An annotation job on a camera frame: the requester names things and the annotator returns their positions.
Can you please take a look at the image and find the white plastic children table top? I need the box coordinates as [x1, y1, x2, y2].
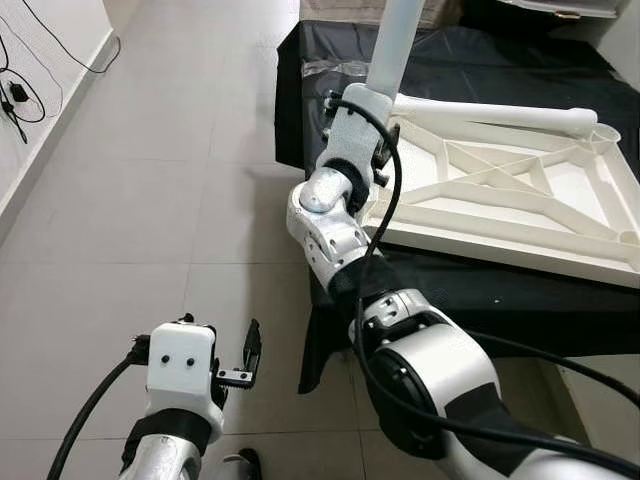
[355, 95, 640, 291]

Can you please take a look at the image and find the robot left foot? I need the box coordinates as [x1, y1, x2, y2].
[215, 448, 263, 480]

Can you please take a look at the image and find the clear tape strip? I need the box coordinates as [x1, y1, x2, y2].
[300, 58, 376, 81]

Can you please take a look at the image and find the beige low platform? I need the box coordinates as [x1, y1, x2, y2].
[300, 0, 461, 29]

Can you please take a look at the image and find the black round basin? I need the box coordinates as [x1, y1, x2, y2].
[455, 0, 626, 33]

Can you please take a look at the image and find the black tablecloth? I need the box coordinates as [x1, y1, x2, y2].
[274, 20, 640, 396]

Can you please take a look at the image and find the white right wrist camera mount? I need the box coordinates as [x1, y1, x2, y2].
[320, 85, 397, 186]

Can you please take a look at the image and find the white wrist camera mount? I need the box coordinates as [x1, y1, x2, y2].
[145, 322, 223, 413]
[320, 85, 397, 186]

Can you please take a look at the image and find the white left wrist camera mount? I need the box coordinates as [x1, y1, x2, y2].
[145, 322, 223, 413]

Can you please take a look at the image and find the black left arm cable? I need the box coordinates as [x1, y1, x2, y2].
[48, 338, 153, 480]

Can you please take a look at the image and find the thin black floor cable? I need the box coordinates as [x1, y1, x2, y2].
[0, 0, 123, 143]

